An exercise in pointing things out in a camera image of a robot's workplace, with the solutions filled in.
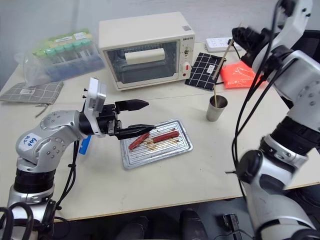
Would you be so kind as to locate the black white-grid cloth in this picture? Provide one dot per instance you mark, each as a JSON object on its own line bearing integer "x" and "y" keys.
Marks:
{"x": 203, "y": 70}

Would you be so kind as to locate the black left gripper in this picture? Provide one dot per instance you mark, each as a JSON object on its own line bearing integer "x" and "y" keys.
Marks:
{"x": 109, "y": 120}

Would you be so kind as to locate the dark rounded shape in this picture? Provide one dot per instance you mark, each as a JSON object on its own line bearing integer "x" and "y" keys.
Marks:
{"x": 193, "y": 225}

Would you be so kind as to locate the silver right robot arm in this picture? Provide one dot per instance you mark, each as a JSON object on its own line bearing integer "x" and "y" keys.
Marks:
{"x": 280, "y": 180}

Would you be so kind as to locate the blue plastic piece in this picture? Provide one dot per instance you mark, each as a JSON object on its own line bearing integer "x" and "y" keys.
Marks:
{"x": 84, "y": 145}

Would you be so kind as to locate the clear bag of bottles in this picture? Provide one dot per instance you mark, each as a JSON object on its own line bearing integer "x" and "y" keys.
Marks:
{"x": 65, "y": 57}

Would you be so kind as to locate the small black box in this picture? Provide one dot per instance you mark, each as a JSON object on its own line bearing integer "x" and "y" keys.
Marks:
{"x": 231, "y": 220}

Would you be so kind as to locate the red sausage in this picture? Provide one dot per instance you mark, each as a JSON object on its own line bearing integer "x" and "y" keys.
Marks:
{"x": 138, "y": 141}
{"x": 166, "y": 136}

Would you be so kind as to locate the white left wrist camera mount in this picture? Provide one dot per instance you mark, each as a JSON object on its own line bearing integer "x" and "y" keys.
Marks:
{"x": 93, "y": 100}

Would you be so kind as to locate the black chair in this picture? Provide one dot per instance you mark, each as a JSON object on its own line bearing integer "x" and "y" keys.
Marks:
{"x": 310, "y": 40}

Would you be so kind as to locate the silver ribbed metal tray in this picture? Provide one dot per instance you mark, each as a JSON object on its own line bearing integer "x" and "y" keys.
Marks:
{"x": 160, "y": 152}

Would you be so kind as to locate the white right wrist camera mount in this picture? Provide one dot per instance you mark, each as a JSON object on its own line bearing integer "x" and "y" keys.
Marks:
{"x": 296, "y": 20}

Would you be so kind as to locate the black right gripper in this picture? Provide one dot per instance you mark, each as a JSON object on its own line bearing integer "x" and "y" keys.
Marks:
{"x": 258, "y": 45}

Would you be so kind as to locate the steel cup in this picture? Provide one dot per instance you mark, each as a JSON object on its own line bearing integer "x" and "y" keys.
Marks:
{"x": 216, "y": 111}

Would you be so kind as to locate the grey checked cloth pouch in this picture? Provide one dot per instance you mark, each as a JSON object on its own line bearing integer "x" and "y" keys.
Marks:
{"x": 30, "y": 92}

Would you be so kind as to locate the cream toaster oven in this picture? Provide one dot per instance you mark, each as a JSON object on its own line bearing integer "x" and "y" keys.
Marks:
{"x": 145, "y": 55}

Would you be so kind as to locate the white power strip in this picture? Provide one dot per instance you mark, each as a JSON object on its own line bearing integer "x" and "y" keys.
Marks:
{"x": 217, "y": 43}

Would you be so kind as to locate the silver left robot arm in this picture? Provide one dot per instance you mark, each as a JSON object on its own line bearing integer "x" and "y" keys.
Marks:
{"x": 53, "y": 127}

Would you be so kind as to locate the orange plastic bag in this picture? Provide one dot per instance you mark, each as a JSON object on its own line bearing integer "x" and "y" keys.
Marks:
{"x": 240, "y": 75}

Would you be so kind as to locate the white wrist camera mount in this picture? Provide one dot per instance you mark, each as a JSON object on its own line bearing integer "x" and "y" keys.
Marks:
{"x": 93, "y": 100}
{"x": 296, "y": 20}

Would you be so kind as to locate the wooden skewer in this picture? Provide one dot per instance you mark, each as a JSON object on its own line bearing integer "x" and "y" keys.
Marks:
{"x": 223, "y": 58}
{"x": 214, "y": 96}

